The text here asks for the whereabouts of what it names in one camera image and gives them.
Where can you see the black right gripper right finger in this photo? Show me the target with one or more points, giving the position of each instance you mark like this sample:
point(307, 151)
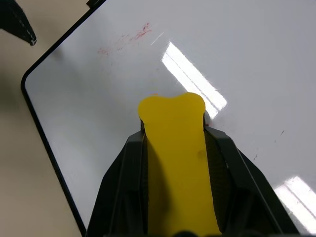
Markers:
point(247, 192)

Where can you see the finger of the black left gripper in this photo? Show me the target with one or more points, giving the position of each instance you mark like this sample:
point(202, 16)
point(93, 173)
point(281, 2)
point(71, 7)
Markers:
point(17, 21)

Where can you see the yellow bone-shaped eraser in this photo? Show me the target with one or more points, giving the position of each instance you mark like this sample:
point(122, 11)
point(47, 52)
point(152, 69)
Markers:
point(177, 158)

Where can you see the black-framed whiteboard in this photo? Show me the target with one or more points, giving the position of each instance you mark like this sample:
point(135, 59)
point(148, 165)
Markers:
point(172, 61)

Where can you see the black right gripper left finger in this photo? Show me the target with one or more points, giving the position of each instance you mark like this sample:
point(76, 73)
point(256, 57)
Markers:
point(118, 187)

